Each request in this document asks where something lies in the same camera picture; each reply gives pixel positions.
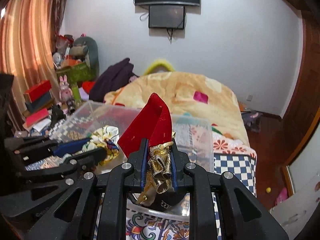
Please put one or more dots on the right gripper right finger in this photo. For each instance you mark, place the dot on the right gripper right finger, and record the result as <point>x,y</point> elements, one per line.
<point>220,204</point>

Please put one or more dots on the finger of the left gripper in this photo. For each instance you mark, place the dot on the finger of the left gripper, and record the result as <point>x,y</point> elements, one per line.
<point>89,158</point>
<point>69,147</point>

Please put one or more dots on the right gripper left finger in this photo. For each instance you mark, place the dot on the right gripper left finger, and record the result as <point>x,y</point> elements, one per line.
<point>94,208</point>

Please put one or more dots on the floral silk scrunchie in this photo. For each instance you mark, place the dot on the floral silk scrunchie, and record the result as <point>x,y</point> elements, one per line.
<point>106,137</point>

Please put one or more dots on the red velvet gold pouch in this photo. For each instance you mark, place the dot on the red velvet gold pouch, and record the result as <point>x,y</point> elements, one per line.
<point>154,124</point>

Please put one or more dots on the black white headband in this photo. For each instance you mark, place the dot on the black white headband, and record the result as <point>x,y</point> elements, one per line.
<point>166,200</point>

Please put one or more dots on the clear plastic storage box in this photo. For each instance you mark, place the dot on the clear plastic storage box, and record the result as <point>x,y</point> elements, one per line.
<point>189,141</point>

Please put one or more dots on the red book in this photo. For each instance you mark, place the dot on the red book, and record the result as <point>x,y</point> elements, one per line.
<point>36,117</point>

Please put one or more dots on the green bottle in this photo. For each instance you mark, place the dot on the green bottle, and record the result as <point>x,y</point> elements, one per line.
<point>76,95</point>

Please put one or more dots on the pink rabbit toy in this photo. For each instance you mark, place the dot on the pink rabbit toy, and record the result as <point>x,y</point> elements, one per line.
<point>66,93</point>

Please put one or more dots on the patterned patchwork bed sheet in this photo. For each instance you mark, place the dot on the patterned patchwork bed sheet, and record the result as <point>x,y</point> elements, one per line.
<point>95,206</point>

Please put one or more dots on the red gift box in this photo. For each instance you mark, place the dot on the red gift box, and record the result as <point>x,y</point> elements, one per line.
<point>38,90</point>

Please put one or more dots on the red cloth on floor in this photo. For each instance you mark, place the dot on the red cloth on floor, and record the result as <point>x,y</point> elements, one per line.
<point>87,86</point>

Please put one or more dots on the green storage bin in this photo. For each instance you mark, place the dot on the green storage bin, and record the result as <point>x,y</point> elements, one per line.
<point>77,73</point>

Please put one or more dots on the dark purple clothing pile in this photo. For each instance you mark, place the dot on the dark purple clothing pile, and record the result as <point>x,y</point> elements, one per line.
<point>112,79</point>

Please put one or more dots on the brown wooden door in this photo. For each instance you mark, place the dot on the brown wooden door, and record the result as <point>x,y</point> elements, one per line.
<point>302,116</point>

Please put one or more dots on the grey plush toy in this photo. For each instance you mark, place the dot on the grey plush toy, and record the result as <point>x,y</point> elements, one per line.
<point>86,48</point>

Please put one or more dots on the yellow foam arch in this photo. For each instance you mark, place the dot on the yellow foam arch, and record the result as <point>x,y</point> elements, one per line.
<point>161,64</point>

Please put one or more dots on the yellow floral blanket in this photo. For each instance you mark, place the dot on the yellow floral blanket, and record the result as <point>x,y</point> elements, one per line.
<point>195,94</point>

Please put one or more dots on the orange curtain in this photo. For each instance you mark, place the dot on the orange curtain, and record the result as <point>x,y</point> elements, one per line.
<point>29,31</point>

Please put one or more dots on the small black wall monitor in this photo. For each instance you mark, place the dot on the small black wall monitor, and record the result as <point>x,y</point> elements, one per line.
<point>167,17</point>

